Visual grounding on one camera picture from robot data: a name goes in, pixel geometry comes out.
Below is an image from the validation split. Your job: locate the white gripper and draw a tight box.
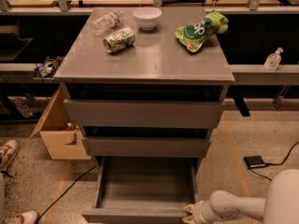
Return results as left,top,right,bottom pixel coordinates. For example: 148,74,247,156
182,201,214,224

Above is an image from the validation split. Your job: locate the grey bottom drawer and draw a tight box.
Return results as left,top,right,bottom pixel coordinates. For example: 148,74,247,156
82,157,198,224

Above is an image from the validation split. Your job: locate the grey drawer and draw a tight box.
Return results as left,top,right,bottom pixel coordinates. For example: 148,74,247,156
82,157,198,224
64,99,222,129
82,137,210,158

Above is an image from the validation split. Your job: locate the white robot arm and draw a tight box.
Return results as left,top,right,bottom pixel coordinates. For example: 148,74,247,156
182,169,299,224

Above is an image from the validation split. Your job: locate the grey middle drawer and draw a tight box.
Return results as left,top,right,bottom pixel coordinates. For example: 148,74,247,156
82,137,210,158

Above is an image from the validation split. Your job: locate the grey drawer cabinet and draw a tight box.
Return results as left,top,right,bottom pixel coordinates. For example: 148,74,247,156
53,6,235,161

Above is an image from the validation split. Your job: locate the grey top drawer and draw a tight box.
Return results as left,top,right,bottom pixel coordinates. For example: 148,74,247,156
64,99,222,129

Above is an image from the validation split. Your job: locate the black foot pedal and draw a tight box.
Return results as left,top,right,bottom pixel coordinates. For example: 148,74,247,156
244,156,266,169

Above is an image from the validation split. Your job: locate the cardboard box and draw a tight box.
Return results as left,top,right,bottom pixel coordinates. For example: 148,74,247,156
30,88,91,160

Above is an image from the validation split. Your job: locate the white red lower shoe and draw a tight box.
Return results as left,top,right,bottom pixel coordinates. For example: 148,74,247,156
3,211,38,224

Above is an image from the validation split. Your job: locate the white red shoe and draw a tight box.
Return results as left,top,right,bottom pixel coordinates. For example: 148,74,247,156
3,211,38,224
0,140,20,172

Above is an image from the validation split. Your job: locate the hand sanitizer bottle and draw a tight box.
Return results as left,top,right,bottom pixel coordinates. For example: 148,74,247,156
263,48,283,71

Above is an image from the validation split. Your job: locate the green chip bag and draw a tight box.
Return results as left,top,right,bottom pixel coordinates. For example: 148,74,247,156
175,10,229,53

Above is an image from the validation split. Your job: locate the crushed green white can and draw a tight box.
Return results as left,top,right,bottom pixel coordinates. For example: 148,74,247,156
103,27,135,53

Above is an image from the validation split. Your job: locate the white red upper shoe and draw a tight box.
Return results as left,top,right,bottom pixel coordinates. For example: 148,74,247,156
0,140,20,172

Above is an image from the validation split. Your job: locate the white bowl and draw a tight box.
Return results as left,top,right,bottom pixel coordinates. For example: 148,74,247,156
133,7,162,31

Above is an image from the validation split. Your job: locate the tray of small parts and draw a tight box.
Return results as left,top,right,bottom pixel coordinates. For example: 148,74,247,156
35,56,64,78

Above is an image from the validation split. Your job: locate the clear plastic bottle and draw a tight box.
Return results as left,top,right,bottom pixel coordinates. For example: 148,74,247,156
91,10,123,36

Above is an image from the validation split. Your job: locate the black pedal cable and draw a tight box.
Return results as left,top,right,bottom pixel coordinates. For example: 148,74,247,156
249,140,299,182

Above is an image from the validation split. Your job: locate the black floor cable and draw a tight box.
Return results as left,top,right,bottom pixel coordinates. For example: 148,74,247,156
36,164,97,224

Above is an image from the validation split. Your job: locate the grey bench rail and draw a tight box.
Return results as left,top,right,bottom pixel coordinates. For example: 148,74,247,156
0,63,54,83

